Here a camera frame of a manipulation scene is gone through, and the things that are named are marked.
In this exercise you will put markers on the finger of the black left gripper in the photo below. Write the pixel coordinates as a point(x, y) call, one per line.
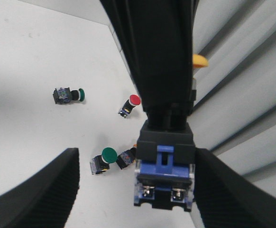
point(156, 37)

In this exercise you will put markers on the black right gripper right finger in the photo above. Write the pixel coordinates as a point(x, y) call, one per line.
point(227, 200)

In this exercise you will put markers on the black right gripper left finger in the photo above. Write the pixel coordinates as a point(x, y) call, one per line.
point(46, 199)

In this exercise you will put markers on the yellow push button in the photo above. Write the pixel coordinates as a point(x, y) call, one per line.
point(127, 157)
point(165, 157)

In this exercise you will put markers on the green push button upright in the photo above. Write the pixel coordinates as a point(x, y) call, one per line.
point(101, 163)

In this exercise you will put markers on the red push button far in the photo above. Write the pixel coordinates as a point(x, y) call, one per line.
point(132, 102)

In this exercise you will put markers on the white pleated curtain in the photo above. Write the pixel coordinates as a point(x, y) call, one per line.
point(235, 111)

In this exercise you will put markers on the yellow push button lying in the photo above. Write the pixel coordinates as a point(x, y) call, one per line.
point(127, 157)

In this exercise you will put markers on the green push button lying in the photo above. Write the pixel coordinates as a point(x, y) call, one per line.
point(65, 95)

